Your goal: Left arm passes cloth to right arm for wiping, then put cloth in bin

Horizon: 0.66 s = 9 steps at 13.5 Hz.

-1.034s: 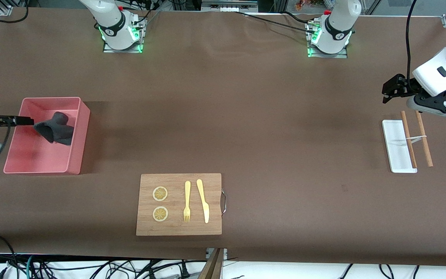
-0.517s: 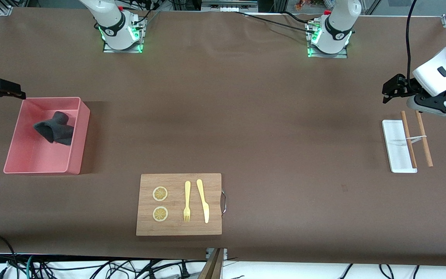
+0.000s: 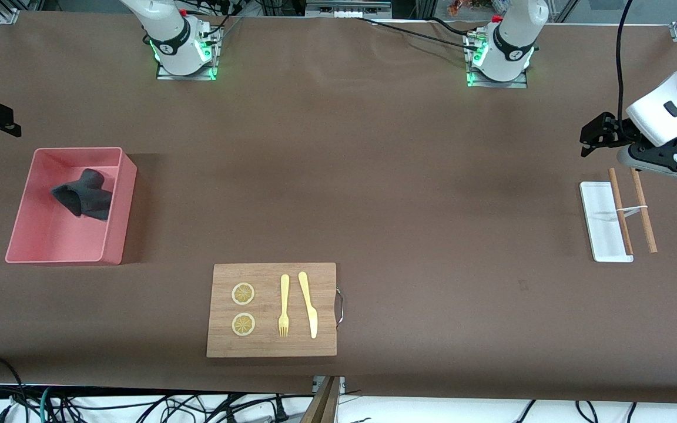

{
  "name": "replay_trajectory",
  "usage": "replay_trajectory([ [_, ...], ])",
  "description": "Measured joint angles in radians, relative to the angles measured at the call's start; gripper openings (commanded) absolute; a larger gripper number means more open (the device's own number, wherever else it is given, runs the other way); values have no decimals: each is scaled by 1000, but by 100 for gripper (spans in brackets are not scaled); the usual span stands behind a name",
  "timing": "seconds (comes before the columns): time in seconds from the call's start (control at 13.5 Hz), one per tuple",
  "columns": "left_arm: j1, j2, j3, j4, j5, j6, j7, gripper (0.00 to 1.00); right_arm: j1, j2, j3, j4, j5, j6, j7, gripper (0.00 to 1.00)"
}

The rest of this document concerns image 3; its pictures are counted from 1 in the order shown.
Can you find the pink plastic bin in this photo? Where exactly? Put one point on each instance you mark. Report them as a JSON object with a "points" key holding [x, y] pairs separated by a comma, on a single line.
{"points": [[50, 241]]}

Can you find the white rectangular tray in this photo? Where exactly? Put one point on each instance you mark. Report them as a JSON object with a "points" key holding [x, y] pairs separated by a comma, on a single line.
{"points": [[600, 229]]}

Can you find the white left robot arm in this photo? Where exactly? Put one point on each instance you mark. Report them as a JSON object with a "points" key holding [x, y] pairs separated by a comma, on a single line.
{"points": [[512, 41]]}

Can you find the yellow plastic knife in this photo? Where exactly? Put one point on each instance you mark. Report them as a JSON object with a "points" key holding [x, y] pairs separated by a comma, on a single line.
{"points": [[309, 305]]}

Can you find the lemon slice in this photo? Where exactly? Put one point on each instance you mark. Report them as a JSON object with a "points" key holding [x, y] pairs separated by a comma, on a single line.
{"points": [[243, 294], [243, 325]]}

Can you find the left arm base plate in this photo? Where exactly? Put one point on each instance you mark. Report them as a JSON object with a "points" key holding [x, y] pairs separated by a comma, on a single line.
{"points": [[497, 84]]}

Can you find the wooden plank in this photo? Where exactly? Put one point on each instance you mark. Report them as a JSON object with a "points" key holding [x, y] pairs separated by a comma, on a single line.
{"points": [[321, 405]]}

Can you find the metal bracket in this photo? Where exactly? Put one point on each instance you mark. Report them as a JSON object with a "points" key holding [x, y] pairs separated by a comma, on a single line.
{"points": [[341, 383]]}

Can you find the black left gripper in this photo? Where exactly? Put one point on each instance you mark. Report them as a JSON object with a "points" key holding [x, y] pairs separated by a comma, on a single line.
{"points": [[613, 129]]}

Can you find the grey cloth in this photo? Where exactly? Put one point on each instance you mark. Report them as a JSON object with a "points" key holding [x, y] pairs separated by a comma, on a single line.
{"points": [[86, 197]]}

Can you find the white band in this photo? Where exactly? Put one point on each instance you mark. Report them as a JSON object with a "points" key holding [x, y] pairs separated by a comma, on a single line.
{"points": [[632, 208]]}

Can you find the wooden cutting board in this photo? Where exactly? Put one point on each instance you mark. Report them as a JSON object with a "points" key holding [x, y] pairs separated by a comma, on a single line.
{"points": [[268, 346]]}

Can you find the yellow plastic fork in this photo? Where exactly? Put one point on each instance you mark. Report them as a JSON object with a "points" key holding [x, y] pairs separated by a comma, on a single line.
{"points": [[284, 294]]}

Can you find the grey device box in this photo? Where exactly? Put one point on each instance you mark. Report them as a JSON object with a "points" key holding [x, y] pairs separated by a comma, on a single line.
{"points": [[347, 9]]}

